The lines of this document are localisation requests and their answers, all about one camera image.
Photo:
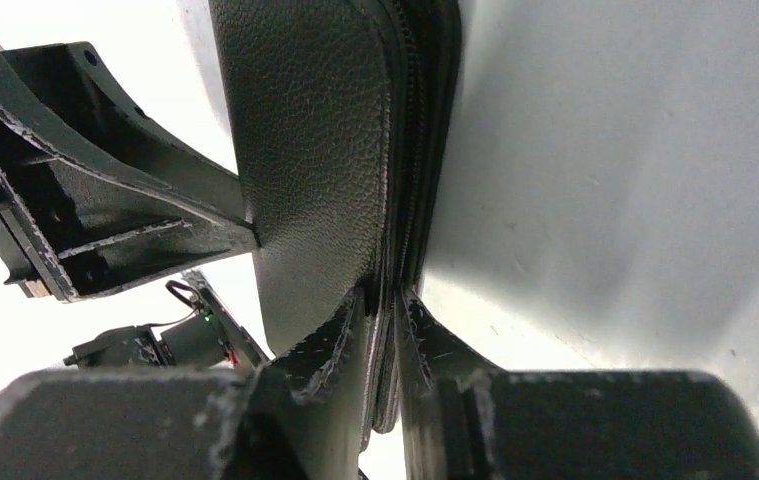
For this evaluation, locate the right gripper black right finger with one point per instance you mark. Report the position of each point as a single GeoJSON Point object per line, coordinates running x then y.
{"type": "Point", "coordinates": [442, 430]}

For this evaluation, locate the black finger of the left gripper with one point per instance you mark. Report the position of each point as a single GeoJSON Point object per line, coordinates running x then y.
{"type": "Point", "coordinates": [95, 196]}

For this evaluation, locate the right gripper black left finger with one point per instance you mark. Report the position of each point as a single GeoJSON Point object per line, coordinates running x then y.
{"type": "Point", "coordinates": [314, 394]}

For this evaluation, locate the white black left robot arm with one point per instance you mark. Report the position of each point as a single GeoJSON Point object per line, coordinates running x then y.
{"type": "Point", "coordinates": [207, 336]}

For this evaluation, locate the black zippered tool case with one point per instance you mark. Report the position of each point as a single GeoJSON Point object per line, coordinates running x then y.
{"type": "Point", "coordinates": [339, 114]}

